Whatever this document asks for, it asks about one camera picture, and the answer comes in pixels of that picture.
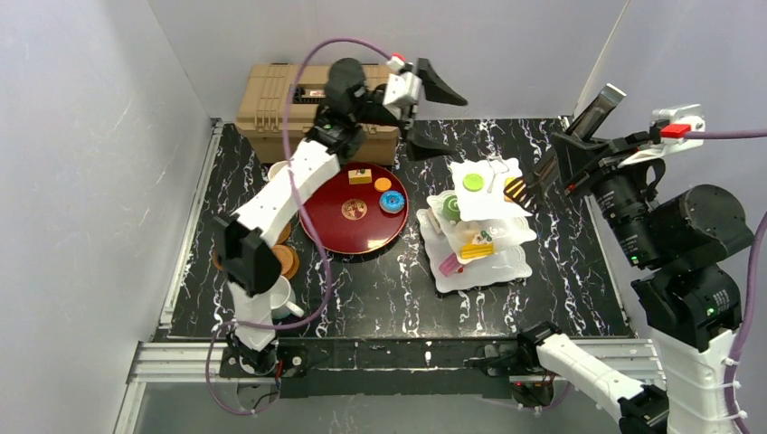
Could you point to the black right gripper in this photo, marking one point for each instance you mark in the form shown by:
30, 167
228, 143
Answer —
572, 161

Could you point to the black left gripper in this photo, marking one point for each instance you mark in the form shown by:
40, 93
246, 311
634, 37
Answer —
412, 112

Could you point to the black tongs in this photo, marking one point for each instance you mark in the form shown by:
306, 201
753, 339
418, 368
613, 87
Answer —
569, 152

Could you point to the orange square cake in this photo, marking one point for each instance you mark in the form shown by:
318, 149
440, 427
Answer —
515, 190

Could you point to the green round macaron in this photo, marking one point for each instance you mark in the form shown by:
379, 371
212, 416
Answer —
473, 182

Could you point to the blue frosted donut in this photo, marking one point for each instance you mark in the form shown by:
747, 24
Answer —
392, 202

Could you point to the white triangular cake slice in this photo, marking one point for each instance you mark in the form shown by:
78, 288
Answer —
433, 221

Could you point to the white round cake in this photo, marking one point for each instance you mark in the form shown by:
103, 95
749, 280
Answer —
466, 231

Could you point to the white three-tier cake stand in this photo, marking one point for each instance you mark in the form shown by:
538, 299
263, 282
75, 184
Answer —
507, 223

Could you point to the yellow triangular cake slice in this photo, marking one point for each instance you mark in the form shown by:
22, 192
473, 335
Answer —
479, 247

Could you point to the pink rectangular cake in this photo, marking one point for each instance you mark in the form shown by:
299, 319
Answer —
450, 266

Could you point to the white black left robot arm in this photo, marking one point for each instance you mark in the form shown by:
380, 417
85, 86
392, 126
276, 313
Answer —
244, 239

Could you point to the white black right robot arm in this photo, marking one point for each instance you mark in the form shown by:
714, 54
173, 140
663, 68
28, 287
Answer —
692, 306

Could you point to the orange round cookie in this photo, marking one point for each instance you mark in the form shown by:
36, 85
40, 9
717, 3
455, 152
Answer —
382, 184

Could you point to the yellow rectangular cake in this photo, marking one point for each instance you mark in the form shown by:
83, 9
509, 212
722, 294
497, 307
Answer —
360, 176

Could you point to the round red tray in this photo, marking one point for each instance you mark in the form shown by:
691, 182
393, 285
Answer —
348, 219

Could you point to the pale yellow mug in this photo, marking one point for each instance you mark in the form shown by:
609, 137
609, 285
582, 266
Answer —
275, 168

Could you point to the tan plastic toolbox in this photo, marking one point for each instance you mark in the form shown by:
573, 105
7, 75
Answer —
260, 114

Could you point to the brown wooden coaster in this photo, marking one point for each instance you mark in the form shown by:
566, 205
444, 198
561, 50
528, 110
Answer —
284, 234

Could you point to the light wooden coaster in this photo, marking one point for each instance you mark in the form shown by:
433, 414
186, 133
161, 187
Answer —
288, 260

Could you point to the white mug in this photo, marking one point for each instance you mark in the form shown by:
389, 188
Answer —
283, 302

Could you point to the dark brown coaster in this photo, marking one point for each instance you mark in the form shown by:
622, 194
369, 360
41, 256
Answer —
216, 260

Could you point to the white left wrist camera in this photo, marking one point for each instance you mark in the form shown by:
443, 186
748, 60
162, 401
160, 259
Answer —
403, 87

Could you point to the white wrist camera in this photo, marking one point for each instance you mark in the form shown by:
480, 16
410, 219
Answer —
403, 87
668, 130

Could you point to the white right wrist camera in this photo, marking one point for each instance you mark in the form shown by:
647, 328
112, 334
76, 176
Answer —
668, 130

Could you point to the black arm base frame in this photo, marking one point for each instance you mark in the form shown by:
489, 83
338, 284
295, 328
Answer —
314, 367

